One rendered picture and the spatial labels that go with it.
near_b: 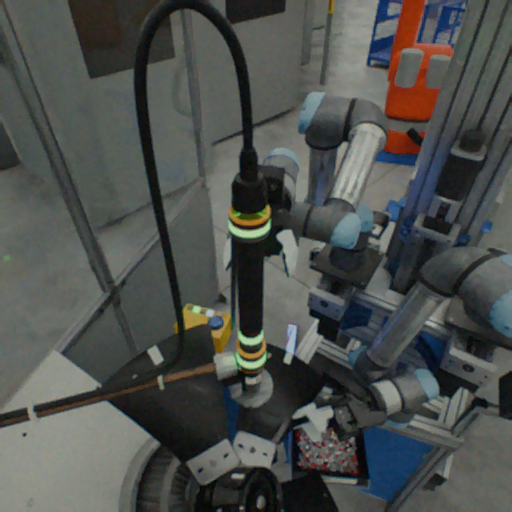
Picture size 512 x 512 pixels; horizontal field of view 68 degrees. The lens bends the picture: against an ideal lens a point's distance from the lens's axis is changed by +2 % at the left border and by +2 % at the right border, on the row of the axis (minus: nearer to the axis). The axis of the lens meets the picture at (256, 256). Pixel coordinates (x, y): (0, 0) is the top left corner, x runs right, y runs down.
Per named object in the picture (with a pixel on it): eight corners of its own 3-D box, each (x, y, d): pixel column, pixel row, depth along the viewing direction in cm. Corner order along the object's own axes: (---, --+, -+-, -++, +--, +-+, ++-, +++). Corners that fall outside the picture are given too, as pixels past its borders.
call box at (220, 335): (177, 344, 127) (172, 325, 119) (190, 321, 134) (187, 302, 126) (221, 357, 123) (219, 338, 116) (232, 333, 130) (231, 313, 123)
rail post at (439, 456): (384, 515, 174) (440, 447, 121) (385, 505, 177) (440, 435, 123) (393, 518, 173) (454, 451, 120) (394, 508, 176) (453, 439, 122)
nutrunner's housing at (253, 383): (243, 408, 63) (232, 161, 32) (238, 387, 66) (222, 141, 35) (266, 402, 64) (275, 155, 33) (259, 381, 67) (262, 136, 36)
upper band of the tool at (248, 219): (235, 248, 39) (233, 226, 37) (225, 223, 42) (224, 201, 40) (274, 240, 40) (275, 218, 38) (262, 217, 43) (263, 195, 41)
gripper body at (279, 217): (286, 265, 65) (291, 223, 74) (289, 226, 59) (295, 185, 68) (242, 261, 66) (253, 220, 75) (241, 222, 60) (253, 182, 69)
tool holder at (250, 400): (224, 417, 60) (220, 386, 53) (215, 377, 65) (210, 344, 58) (278, 401, 62) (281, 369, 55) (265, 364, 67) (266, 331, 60)
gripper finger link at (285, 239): (305, 294, 58) (288, 255, 65) (309, 267, 54) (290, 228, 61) (286, 297, 57) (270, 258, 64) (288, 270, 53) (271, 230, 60)
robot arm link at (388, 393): (387, 374, 91) (378, 387, 97) (370, 379, 90) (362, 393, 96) (405, 404, 86) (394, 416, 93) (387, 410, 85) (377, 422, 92)
